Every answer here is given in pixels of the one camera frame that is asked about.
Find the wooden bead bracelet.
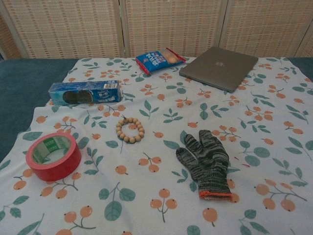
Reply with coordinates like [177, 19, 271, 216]
[115, 116, 145, 144]

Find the blue red snack bag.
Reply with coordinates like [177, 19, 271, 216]
[135, 47, 187, 76]

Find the floral fruit print tablecloth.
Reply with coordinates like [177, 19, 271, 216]
[0, 56, 313, 235]

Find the blue sandwich cookie package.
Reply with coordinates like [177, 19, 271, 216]
[47, 80, 122, 106]

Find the grey knit work glove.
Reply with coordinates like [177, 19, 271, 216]
[176, 129, 233, 202]

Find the grey closed laptop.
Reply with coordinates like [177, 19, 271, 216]
[179, 46, 259, 94]

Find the woven folding screen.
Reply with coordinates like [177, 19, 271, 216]
[0, 0, 313, 60]

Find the red tape roll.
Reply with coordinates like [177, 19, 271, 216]
[25, 133, 82, 182]

